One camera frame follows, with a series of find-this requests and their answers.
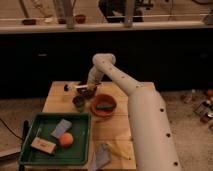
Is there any white handled brush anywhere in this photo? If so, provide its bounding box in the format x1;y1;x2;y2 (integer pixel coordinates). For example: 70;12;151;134
64;84;88;91

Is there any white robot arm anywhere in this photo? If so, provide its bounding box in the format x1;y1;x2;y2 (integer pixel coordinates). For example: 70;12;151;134
88;53;182;171

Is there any dark brown bowl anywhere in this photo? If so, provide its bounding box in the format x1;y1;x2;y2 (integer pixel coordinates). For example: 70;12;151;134
77;88;97;99

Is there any small dark green cup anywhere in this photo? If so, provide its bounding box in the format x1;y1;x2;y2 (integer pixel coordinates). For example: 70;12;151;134
72;96;85;112

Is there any orange bowl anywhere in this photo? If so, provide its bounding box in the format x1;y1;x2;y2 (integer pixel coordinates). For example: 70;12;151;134
90;94;117;117

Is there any green cucumber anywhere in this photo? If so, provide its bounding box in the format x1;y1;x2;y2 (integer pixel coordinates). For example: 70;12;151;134
96;104;116;110

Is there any grey sponge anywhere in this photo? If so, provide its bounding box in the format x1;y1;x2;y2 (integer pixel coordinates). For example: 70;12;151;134
51;119;72;138

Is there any orange fruit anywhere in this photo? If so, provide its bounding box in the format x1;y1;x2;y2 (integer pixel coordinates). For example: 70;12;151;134
59;133;74;147

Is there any green plastic tray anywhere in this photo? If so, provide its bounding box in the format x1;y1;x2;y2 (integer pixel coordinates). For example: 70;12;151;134
18;113;91;166

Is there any red bowl on shelf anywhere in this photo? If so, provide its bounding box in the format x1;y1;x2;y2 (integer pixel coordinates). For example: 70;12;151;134
75;14;86;24

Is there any yellow banana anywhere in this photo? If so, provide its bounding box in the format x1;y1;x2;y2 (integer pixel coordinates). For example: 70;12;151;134
107;142;131;160

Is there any grey blue cloth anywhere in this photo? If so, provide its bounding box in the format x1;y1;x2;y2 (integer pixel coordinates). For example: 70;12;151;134
88;143;111;171

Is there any wooden block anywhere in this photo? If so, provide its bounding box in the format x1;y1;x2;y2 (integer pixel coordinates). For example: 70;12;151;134
31;137;56;154

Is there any dark red dish on shelf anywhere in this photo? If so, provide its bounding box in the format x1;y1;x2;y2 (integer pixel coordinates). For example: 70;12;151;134
22;19;36;25

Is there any black cable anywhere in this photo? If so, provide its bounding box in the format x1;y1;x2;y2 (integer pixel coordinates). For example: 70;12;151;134
0;118;24;141

